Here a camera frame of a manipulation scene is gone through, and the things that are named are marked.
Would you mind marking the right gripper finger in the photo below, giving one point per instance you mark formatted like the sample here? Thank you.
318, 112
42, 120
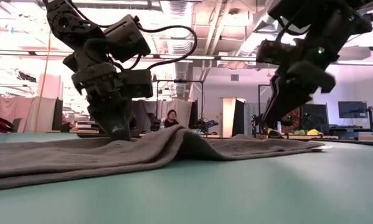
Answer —
274, 87
286, 99

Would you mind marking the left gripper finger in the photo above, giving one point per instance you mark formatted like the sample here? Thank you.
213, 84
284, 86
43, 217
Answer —
122, 124
100, 116

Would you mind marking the grey-brown towel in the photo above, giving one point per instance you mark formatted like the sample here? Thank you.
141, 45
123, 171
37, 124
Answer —
111, 158

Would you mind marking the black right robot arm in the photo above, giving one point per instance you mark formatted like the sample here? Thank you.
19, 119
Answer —
329, 25

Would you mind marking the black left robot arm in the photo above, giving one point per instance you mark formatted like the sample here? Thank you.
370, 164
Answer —
68, 21

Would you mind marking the background black robot arm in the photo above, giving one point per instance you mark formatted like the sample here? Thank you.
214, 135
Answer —
257, 124
208, 126

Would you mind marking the black computer monitor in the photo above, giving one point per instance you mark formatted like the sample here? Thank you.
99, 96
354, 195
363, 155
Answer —
315, 113
352, 109

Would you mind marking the black upright panel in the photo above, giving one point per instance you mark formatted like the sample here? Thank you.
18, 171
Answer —
57, 115
238, 121

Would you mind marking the yellow cloth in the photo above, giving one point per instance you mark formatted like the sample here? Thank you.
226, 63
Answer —
315, 132

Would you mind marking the white ceiling light strip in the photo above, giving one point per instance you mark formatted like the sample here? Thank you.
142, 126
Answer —
205, 57

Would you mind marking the green table mat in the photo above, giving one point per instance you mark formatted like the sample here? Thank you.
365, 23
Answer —
205, 193

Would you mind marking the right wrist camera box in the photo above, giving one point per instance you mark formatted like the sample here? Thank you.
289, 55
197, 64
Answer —
276, 51

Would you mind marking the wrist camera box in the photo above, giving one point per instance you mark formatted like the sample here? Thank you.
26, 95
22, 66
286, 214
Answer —
138, 84
276, 51

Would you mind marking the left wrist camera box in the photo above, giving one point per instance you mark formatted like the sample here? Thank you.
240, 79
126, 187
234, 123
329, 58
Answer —
138, 84

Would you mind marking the silver ventilation duct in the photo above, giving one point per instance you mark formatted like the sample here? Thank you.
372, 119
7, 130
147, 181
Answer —
180, 46

